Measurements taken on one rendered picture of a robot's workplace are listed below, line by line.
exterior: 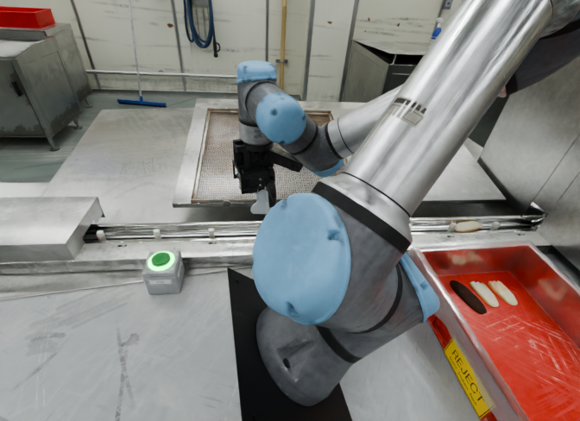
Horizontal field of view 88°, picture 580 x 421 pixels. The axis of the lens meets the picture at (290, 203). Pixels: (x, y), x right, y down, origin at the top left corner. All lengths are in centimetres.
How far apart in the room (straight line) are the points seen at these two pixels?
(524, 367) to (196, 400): 64
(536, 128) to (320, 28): 326
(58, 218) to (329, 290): 77
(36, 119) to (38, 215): 248
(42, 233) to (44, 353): 26
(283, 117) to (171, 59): 408
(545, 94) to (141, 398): 123
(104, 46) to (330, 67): 282
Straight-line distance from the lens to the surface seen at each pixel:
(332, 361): 44
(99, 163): 134
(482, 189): 119
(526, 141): 119
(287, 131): 51
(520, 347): 86
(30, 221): 95
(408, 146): 30
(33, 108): 337
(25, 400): 76
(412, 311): 40
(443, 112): 32
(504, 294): 93
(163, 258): 74
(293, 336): 43
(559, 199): 111
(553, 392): 84
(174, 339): 71
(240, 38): 437
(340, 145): 57
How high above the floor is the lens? 142
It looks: 37 degrees down
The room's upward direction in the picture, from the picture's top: 4 degrees clockwise
